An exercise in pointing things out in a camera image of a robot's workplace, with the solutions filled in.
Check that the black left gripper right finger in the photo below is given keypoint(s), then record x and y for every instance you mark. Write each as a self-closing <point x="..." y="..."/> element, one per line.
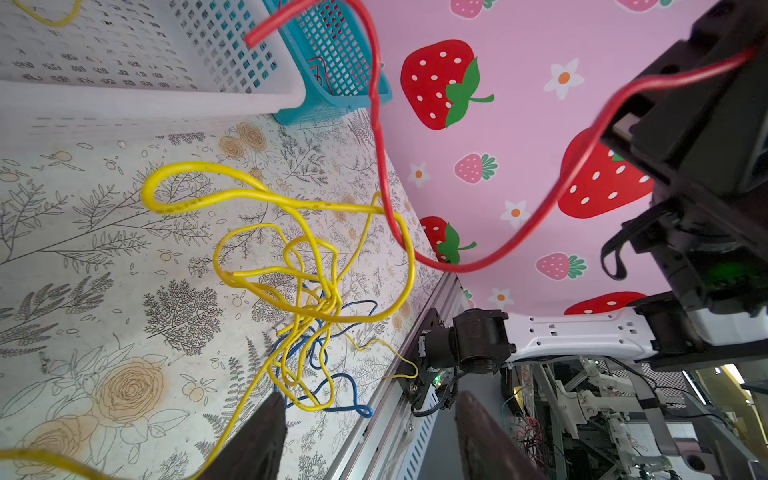
<point x="486" y="451"/>

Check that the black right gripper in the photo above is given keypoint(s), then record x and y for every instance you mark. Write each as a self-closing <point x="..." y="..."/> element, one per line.
<point x="706" y="139"/>

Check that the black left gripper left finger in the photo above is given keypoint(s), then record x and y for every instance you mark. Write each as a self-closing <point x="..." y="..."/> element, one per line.
<point x="256" y="449"/>

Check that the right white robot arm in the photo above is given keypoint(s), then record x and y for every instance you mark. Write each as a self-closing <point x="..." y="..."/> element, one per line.
<point x="713" y="256"/>

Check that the teal plastic basket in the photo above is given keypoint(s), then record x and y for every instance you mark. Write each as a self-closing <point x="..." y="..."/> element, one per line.
<point x="333" y="55"/>

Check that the middle white plastic basket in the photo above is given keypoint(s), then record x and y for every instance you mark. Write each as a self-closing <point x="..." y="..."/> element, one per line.
<point x="104" y="67"/>

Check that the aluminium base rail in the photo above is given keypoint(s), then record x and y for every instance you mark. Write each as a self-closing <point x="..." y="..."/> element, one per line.
<point x="449" y="340"/>

